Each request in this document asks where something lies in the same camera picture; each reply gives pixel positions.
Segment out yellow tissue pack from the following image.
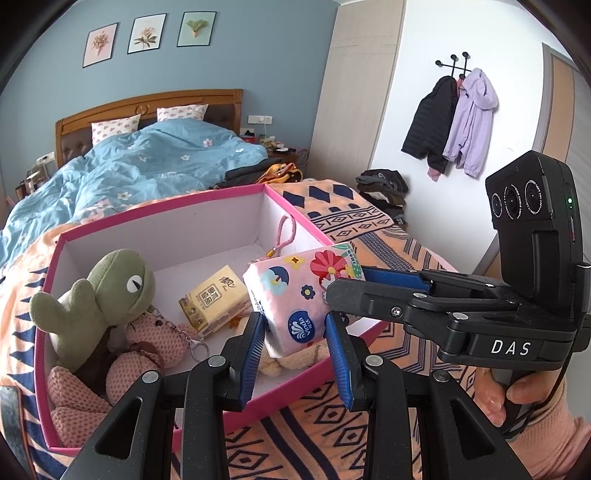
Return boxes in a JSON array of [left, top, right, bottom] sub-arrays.
[[178, 264, 252, 337]]

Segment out blue floral duvet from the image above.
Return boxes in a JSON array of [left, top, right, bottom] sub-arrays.
[[0, 121, 269, 268]]

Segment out cluttered wooden bedside table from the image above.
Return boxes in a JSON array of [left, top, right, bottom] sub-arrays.
[[240, 131, 308, 181]]

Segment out pink knit plush keychain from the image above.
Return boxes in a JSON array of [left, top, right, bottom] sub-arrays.
[[47, 309, 208, 448]]

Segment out framed white flower picture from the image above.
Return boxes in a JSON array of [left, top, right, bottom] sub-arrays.
[[127, 13, 167, 55]]

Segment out person's right forearm pink sleeve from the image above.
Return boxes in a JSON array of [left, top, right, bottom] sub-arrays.
[[508, 390, 591, 480]]

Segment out pink cardboard box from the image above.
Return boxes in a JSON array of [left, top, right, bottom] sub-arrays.
[[34, 185, 391, 455]]

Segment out floral pink tissue pack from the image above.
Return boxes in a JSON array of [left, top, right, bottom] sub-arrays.
[[243, 243, 368, 358]]

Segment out pink garment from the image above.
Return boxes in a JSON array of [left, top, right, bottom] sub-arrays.
[[427, 76, 465, 183]]

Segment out cluttered dark bedside table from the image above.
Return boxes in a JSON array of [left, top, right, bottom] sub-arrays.
[[13, 165, 49, 200]]

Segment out yellow black bag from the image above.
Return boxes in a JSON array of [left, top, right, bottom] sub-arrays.
[[256, 162, 303, 186]]

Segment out framed pink flower picture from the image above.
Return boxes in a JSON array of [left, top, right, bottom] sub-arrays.
[[83, 22, 118, 68]]

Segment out black puffer jacket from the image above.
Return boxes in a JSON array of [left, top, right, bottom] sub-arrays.
[[401, 75, 458, 176]]

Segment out brown knit plush white shirt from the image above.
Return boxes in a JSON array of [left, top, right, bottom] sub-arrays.
[[74, 323, 132, 398]]

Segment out framed green plant picture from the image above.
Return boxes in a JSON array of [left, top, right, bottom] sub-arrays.
[[177, 10, 217, 48]]

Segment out pink braided strap charm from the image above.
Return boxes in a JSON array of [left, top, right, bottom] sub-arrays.
[[265, 215, 297, 260]]

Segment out wooden door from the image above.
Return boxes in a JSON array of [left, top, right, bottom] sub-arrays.
[[475, 41, 591, 278]]

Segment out beige wardrobe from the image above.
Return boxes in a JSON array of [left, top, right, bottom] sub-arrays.
[[300, 0, 407, 185]]

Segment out white pink-print pillow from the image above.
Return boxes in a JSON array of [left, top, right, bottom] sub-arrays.
[[91, 114, 141, 146], [156, 104, 209, 123]]

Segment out pile of dark clothes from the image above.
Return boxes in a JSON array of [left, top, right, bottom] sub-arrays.
[[355, 169, 410, 227]]

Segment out black wall coat hooks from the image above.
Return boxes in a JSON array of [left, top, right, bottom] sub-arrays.
[[435, 52, 472, 79]]

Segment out lilac hooded jacket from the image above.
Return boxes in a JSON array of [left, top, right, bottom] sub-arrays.
[[442, 68, 499, 179]]

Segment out orange navy patterned blanket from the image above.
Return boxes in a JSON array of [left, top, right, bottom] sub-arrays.
[[0, 178, 509, 480]]

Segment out person's right hand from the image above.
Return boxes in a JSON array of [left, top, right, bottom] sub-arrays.
[[472, 367, 568, 429]]

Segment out cream fluffy plush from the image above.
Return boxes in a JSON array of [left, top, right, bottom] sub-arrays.
[[228, 314, 333, 377]]

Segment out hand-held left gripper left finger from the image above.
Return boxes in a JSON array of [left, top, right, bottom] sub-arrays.
[[60, 312, 267, 480]]

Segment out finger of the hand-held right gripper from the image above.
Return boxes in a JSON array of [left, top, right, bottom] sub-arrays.
[[325, 277, 478, 352], [360, 265, 506, 303]]

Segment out green frog plush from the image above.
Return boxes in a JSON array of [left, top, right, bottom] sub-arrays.
[[29, 249, 157, 374]]

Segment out wooden padded headboard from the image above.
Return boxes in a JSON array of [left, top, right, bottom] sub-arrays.
[[54, 89, 244, 167]]

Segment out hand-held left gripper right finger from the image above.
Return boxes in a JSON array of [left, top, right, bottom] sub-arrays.
[[324, 311, 536, 480]]

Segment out dark folded clothes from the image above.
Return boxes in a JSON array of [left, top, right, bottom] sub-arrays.
[[225, 159, 278, 189]]

